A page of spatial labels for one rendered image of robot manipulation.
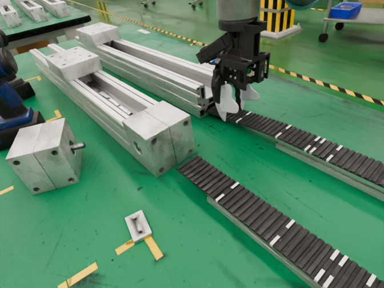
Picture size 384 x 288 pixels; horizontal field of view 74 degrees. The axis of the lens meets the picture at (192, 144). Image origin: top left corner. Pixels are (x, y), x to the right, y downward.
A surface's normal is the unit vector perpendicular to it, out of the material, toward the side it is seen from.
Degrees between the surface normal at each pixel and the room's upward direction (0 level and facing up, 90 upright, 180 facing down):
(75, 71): 90
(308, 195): 0
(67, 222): 0
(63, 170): 90
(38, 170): 90
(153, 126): 0
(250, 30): 89
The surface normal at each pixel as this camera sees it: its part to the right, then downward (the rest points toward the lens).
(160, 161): 0.64, 0.42
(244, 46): -0.76, 0.46
